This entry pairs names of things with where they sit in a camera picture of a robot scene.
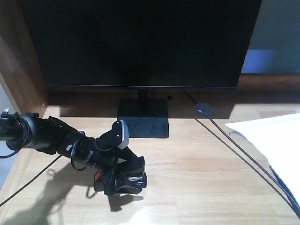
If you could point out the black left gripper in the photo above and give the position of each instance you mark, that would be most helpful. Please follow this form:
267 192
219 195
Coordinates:
102 155

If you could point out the black stapler orange button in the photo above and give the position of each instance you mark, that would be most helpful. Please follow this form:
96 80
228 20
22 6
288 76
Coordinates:
134 183

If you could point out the white paper sheet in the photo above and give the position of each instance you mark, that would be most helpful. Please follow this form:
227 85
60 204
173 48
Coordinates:
278 139

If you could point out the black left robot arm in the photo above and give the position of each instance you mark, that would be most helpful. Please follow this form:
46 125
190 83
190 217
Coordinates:
49 135

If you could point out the wooden desk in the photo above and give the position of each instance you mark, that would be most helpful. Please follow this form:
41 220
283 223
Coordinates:
195 176

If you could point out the black monitor stand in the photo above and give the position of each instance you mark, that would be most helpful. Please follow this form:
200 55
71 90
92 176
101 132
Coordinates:
145 117

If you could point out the black monitor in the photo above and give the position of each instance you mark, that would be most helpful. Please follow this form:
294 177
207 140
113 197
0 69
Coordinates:
141 43

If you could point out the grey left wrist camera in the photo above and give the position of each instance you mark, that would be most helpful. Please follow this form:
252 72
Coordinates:
117 136

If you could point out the grey desk cable grommet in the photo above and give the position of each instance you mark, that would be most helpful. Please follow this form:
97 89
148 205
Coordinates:
204 108

